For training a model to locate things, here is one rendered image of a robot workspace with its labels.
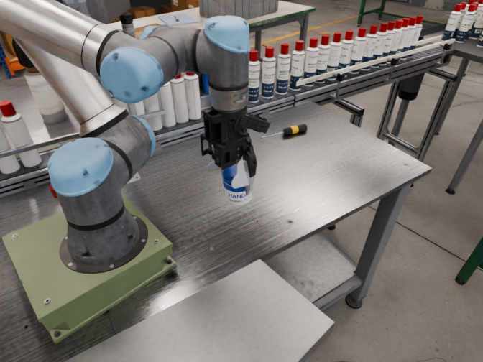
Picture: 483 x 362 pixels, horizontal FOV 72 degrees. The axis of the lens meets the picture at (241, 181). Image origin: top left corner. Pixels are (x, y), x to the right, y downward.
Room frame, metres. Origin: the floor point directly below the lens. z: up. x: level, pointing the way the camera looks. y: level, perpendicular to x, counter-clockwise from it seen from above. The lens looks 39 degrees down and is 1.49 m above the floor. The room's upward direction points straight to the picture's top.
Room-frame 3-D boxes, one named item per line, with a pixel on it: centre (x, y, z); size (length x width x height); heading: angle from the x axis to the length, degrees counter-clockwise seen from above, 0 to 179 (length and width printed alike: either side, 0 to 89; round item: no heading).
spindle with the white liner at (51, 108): (1.14, 0.71, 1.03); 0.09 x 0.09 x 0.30
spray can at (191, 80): (1.15, 0.18, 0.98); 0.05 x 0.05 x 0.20
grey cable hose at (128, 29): (0.95, 0.30, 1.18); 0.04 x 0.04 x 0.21
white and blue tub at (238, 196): (0.61, 0.01, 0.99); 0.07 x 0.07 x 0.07
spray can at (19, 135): (0.85, 0.65, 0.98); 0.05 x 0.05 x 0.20
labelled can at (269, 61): (1.33, -0.11, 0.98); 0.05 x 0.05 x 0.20
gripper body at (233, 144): (0.60, 0.03, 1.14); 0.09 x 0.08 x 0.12; 132
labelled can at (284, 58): (1.37, -0.17, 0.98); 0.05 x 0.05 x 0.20
